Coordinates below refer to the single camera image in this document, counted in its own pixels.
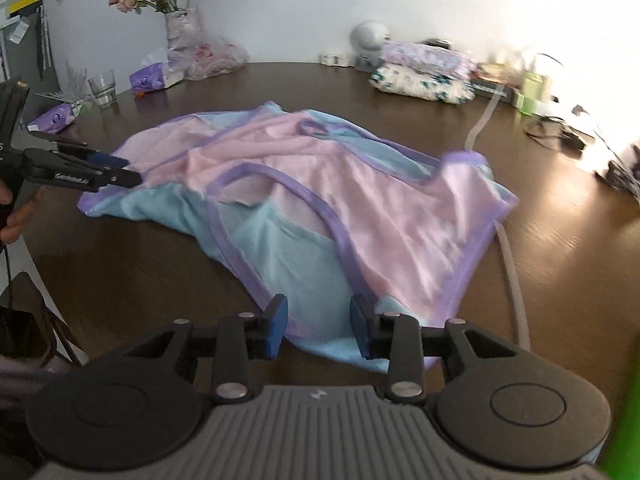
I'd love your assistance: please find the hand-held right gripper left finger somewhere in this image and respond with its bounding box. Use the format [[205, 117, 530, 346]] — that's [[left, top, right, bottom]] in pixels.
[[120, 294, 289, 405]]

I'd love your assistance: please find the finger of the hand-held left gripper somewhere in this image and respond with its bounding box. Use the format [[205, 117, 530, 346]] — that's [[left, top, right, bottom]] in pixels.
[[97, 165, 143, 193], [30, 132, 128, 171]]

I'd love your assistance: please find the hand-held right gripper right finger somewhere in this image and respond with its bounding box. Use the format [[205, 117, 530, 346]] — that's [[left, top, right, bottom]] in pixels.
[[350, 294, 521, 403]]

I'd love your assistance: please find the pink and blue garment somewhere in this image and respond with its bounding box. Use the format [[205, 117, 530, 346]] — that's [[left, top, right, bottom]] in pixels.
[[77, 101, 518, 376]]

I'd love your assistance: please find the person's left hand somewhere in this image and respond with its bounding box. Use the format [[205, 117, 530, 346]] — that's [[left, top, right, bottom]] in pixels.
[[0, 187, 46, 243]]

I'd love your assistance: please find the purple tissue packet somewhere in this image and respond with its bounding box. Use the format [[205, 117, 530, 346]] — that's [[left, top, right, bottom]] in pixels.
[[27, 101, 93, 133]]

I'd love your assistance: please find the grey metal cabinet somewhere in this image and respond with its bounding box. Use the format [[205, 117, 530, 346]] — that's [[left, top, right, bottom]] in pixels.
[[0, 7, 60, 96]]

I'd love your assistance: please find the silvery leaf sprig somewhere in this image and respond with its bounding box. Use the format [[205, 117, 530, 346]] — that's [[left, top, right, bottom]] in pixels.
[[35, 60, 92, 103]]

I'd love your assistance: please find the clear drinking glass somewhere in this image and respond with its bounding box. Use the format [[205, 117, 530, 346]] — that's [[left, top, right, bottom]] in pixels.
[[88, 70, 118, 110]]

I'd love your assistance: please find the purple tissue box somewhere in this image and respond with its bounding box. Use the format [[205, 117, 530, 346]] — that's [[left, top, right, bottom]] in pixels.
[[129, 50, 186, 95]]

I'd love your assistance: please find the clear plastic bag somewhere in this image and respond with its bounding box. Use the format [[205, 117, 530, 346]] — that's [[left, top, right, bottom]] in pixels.
[[167, 35, 250, 81]]

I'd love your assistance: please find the patterned flower vase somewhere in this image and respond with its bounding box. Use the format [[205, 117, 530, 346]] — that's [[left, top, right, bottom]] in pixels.
[[165, 7, 201, 53]]

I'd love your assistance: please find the dark chair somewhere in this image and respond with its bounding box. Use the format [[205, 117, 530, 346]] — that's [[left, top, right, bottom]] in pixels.
[[0, 270, 91, 371]]

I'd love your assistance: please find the folded white floral garment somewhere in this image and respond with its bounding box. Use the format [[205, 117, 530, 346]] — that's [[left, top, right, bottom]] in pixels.
[[370, 65, 476, 106]]

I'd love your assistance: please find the folded purple floral garment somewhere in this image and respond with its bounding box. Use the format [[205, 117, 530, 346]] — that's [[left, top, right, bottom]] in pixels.
[[381, 41, 476, 81]]

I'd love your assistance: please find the green object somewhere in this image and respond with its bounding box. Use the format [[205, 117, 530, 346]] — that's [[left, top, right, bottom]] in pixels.
[[600, 345, 640, 480]]

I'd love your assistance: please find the white round speaker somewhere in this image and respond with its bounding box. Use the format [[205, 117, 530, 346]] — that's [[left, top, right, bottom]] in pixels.
[[349, 21, 388, 68]]

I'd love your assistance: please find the yellow flat packet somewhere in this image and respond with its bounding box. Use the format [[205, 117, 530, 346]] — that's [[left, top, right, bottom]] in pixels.
[[477, 62, 518, 83]]

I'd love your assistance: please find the green spray bottle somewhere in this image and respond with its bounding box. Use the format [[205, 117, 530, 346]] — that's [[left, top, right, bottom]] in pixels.
[[517, 55, 546, 113]]

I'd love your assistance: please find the thick white cable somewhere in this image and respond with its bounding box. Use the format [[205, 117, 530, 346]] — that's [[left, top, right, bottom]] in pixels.
[[462, 87, 532, 351]]

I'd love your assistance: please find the black cable with plug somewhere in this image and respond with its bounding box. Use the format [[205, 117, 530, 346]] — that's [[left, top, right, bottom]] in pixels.
[[525, 105, 601, 151]]

